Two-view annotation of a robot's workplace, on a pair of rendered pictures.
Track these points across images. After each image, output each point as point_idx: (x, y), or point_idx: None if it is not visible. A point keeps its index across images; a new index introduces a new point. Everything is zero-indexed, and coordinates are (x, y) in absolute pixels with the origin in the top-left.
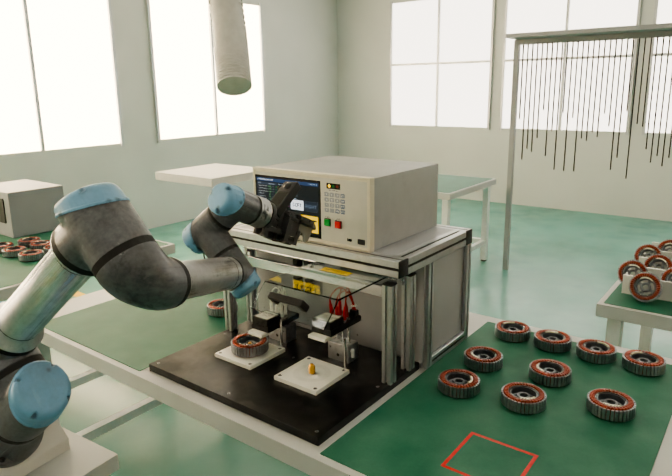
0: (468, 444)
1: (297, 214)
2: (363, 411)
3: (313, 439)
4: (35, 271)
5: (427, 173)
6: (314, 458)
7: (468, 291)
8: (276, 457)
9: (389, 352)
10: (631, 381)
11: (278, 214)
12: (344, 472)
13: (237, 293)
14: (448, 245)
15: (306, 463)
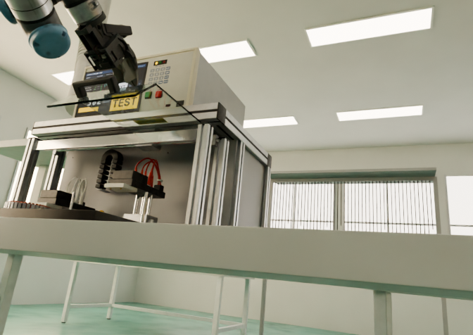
0: None
1: (124, 43)
2: None
3: (88, 215)
4: None
5: (237, 103)
6: (84, 220)
7: (267, 212)
8: (19, 247)
9: (197, 195)
10: None
11: (106, 28)
12: (131, 222)
13: (38, 33)
14: (255, 145)
15: (67, 234)
